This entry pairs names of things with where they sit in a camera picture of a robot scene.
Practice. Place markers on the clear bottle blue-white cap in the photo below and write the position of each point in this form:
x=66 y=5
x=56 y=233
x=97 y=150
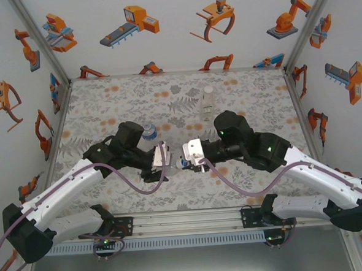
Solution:
x=182 y=163

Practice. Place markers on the clear bottle blue label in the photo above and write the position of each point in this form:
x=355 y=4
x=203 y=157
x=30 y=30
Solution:
x=150 y=132

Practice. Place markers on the clear bottle green label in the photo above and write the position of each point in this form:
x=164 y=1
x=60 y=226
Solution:
x=207 y=107

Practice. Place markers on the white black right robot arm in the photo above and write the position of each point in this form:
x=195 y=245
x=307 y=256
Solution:
x=318 y=173

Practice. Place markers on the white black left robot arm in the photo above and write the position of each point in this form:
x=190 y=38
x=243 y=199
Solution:
x=61 y=192

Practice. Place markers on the floral tablecloth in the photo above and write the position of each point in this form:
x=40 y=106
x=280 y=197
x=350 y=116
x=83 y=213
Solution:
x=166 y=90

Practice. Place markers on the green-lit controller board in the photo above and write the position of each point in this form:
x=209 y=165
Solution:
x=274 y=238
x=105 y=243

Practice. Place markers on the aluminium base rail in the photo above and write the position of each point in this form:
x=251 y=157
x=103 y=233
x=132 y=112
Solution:
x=186 y=222

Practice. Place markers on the aluminium side rail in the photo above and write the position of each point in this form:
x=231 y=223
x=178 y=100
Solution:
x=301 y=109
x=62 y=118

